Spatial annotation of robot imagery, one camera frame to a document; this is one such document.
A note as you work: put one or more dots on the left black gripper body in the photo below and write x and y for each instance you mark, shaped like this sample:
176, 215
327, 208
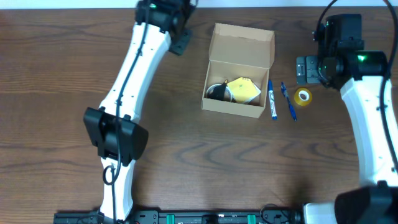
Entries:
181, 42

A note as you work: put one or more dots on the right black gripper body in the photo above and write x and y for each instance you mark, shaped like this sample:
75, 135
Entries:
306, 70

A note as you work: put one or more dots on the small yellow tape roll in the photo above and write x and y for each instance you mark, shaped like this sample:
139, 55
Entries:
303, 97

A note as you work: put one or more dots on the white tape roll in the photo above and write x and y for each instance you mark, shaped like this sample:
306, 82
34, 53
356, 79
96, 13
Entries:
228, 94

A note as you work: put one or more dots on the yellow sticky note pad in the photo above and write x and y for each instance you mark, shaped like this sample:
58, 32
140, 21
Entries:
243, 90

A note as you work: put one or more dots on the black teardrop-shaped object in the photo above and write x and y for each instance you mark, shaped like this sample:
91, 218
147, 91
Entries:
219, 91

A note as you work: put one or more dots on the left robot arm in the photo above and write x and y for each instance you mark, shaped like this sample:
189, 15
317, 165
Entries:
113, 127

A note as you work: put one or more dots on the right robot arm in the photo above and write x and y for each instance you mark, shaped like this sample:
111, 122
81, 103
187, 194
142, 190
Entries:
342, 63

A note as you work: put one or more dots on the blue ballpoint pen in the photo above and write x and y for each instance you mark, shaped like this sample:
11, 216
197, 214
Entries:
290, 105

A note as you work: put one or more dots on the blue and white marker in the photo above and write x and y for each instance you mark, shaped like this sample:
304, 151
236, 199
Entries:
272, 100

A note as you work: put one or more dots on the open cardboard box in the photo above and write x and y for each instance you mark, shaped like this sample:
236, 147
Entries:
234, 52

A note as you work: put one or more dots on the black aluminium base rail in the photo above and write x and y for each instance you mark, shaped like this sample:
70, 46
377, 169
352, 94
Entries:
267, 215

